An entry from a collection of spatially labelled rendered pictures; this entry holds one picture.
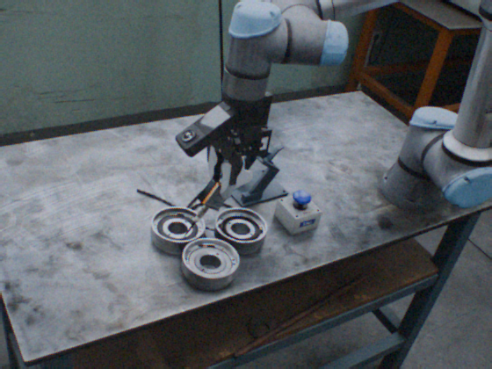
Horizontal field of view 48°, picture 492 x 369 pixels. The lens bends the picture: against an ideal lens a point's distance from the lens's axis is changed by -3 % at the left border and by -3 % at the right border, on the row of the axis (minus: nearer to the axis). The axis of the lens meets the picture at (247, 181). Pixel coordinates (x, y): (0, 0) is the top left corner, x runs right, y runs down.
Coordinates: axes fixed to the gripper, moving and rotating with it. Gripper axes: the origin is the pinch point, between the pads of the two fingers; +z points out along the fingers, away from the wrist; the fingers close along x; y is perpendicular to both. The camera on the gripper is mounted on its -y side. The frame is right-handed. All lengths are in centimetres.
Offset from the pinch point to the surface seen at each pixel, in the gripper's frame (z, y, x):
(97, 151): 13.0, -8.5, 37.5
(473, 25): 16, 201, 83
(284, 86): 78, 149, 153
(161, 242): 10.4, -10.5, 1.1
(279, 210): 10.5, 17.1, 0.1
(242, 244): 9.6, 3.2, -6.4
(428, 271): 38, 66, -13
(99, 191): 13.0, -13.8, 23.3
